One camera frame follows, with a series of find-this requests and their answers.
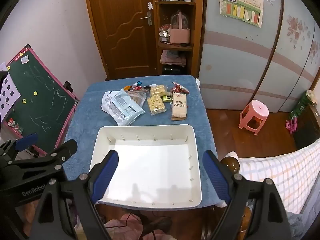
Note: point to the small red nut packet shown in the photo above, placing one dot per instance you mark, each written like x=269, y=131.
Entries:
x=130, y=88

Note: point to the folded pink cloth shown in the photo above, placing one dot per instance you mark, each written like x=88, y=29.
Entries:
x=172, y=57

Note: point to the checked blanket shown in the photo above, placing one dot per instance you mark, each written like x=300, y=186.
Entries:
x=287, y=170

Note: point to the pink plastic stool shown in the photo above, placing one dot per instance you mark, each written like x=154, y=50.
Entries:
x=255, y=107

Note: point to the clear packet of brown nuts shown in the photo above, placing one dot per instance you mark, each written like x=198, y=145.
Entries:
x=137, y=97

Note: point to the wooden door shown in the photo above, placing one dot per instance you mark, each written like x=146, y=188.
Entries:
x=120, y=30

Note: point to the grey cloth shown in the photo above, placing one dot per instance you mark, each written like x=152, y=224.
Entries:
x=296, y=226

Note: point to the small blue candy packet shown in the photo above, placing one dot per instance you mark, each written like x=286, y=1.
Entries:
x=138, y=83

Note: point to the frosted glass wardrobe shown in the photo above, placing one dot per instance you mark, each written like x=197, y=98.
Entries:
x=237, y=62

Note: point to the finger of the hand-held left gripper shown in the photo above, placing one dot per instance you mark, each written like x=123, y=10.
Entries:
x=27, y=140
x=65, y=150

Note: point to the green chalkboard easel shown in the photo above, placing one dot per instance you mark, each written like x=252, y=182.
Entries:
x=42, y=92

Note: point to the brown wooden bed knob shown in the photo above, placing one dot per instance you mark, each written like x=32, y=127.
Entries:
x=231, y=165

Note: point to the pink basket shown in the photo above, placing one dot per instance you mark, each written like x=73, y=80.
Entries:
x=180, y=36

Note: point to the black easel knob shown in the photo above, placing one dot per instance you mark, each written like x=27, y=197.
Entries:
x=68, y=86

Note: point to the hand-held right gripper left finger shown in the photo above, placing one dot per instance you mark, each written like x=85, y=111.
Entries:
x=107, y=172

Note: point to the dark wooden cabinet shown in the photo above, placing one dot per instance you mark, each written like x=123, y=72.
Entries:
x=308, y=130

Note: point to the clear bag of yellow puffs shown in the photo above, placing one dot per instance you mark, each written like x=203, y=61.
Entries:
x=155, y=105

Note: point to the wall poster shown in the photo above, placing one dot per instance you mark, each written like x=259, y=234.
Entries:
x=240, y=2

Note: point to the white dotted paper sheet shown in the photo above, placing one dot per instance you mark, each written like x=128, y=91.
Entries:
x=10, y=97

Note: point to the wooden corner shelf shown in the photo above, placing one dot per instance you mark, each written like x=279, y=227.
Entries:
x=198, y=42

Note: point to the shiny foil wrappers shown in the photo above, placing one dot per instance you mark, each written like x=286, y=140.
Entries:
x=165, y=33

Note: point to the white plastic tray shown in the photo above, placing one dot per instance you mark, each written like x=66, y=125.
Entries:
x=150, y=167

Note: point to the brown and white snack packet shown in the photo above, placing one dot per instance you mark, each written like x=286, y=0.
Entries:
x=150, y=86

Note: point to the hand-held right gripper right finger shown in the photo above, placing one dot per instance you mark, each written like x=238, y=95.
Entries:
x=215, y=177

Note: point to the white towel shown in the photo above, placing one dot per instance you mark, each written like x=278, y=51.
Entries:
x=198, y=83

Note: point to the pink toy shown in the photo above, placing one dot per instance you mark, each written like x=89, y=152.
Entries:
x=291, y=126

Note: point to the beige cracker packet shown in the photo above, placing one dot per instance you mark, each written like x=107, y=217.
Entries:
x=179, y=107

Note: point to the white door hook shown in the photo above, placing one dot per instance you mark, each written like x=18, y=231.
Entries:
x=149, y=5

